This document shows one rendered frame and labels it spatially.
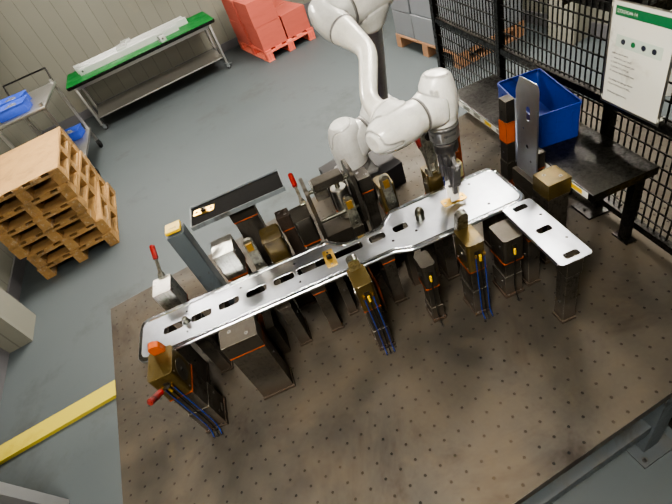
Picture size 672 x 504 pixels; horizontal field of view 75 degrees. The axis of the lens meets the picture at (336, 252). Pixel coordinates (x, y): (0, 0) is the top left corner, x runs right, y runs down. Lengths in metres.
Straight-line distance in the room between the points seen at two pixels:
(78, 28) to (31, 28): 0.57
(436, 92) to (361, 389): 0.94
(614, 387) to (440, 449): 0.52
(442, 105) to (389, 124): 0.16
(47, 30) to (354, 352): 6.93
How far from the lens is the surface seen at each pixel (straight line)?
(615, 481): 2.14
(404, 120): 1.22
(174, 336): 1.57
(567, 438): 1.42
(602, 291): 1.69
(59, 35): 7.84
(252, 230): 1.73
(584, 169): 1.61
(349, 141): 2.01
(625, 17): 1.57
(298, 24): 6.85
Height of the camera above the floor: 2.01
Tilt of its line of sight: 42 degrees down
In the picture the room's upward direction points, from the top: 23 degrees counter-clockwise
